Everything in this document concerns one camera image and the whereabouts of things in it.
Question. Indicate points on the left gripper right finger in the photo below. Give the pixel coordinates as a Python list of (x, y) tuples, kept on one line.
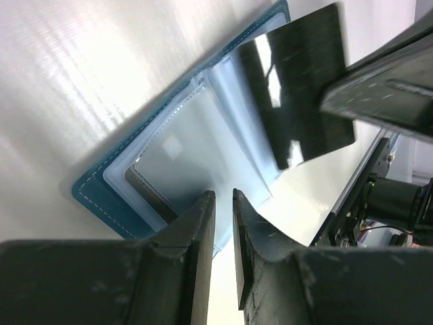
[(280, 281)]

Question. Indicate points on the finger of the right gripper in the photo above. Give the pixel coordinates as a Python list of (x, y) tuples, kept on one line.
[(406, 59), (394, 93)]

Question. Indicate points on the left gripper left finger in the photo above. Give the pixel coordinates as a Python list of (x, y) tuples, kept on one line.
[(164, 279)]

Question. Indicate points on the blue leather card holder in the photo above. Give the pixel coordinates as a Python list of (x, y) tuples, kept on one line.
[(204, 134)]

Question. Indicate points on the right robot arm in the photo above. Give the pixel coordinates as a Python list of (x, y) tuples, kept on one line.
[(400, 205)]

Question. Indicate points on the aluminium frame profile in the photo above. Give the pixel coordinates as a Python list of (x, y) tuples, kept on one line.
[(381, 145)]

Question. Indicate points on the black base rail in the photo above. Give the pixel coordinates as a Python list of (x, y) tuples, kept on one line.
[(342, 226)]

